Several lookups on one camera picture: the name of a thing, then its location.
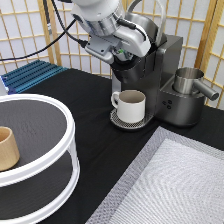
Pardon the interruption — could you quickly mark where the tan wooden cup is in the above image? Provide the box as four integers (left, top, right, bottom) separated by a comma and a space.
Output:
0, 126, 20, 171

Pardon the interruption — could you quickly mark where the blue ribbed tray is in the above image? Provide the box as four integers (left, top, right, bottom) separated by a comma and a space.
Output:
2, 60, 66, 94

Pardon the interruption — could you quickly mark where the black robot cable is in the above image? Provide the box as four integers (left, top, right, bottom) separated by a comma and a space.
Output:
0, 0, 88, 62

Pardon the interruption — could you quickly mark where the steel milk frother cup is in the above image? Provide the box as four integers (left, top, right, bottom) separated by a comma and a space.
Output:
173, 67, 219, 101

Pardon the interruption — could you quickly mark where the white ceramic mug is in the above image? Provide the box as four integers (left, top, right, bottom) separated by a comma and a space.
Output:
111, 90, 146, 123

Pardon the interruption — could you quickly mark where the white coffee pod green lid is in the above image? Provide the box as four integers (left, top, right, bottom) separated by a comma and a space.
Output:
116, 48, 126, 57

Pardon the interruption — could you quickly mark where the grey coffee machine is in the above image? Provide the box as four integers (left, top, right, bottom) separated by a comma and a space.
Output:
110, 0, 206, 131

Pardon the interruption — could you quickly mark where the grey woven placemat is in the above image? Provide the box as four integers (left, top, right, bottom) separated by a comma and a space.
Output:
85, 127, 224, 224

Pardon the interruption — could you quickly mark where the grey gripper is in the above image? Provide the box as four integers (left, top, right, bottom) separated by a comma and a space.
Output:
84, 13, 152, 65

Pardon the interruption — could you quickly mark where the white two-tier round shelf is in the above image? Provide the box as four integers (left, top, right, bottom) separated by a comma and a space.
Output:
0, 94, 80, 224

